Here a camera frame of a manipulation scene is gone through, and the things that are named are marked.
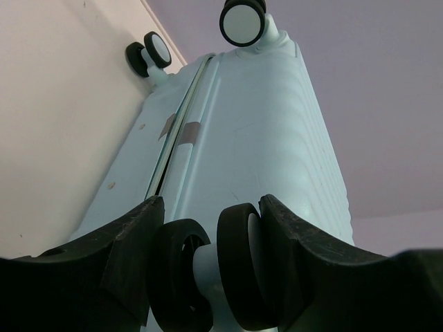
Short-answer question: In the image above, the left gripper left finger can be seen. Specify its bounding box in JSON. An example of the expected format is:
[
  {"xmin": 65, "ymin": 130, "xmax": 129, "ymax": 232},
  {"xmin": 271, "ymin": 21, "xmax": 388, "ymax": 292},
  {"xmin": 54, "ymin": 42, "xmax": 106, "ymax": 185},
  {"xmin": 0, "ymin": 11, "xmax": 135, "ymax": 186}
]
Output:
[{"xmin": 1, "ymin": 196, "xmax": 165, "ymax": 331}]

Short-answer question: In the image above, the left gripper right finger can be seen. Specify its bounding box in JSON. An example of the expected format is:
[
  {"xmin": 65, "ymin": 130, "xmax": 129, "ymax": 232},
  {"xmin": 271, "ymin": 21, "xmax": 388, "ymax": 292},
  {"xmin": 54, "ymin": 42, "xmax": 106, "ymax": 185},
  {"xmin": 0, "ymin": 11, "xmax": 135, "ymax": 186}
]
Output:
[{"xmin": 259, "ymin": 194, "xmax": 442, "ymax": 331}]

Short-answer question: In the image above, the light blue hardshell suitcase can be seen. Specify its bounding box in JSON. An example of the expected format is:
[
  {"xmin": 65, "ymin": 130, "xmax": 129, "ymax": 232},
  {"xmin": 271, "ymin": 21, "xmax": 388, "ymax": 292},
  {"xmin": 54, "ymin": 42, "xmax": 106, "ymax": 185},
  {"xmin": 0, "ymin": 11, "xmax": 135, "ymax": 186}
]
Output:
[{"xmin": 67, "ymin": 0, "xmax": 354, "ymax": 332}]

